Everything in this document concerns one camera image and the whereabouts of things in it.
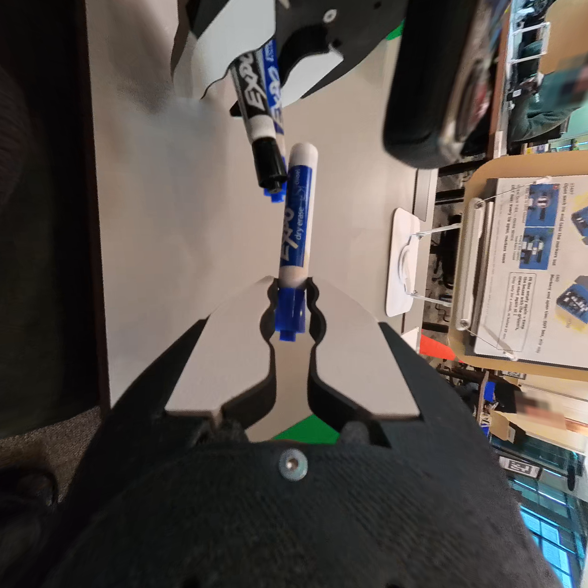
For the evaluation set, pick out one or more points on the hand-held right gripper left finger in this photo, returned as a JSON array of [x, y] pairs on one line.
[[220, 367]]

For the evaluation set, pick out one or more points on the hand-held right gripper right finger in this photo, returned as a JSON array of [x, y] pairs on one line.
[[363, 367]]

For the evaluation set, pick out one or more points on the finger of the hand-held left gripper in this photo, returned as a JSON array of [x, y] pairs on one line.
[[312, 73], [234, 36]]

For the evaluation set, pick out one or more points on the blue dry erase marker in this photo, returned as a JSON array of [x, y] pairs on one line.
[[274, 92], [298, 220]]

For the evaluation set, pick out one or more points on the green plastic bin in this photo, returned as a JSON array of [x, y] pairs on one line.
[[307, 432], [395, 32]]

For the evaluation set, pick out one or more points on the black dry erase marker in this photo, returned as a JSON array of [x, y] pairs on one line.
[[268, 165]]

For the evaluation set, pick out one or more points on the grey desk with wooden edge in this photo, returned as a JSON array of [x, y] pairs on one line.
[[160, 229]]

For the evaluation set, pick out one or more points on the red plastic bin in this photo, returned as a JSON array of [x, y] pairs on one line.
[[434, 347]]

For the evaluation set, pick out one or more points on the document stand with wooden board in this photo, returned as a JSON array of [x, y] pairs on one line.
[[528, 41], [404, 275]]

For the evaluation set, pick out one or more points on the black and white tag sign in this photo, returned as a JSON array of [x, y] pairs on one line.
[[519, 468]]

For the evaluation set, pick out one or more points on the instruction sheet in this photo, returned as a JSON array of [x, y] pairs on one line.
[[514, 257]]

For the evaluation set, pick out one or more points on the person's black clothing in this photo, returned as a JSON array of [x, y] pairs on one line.
[[46, 229]]

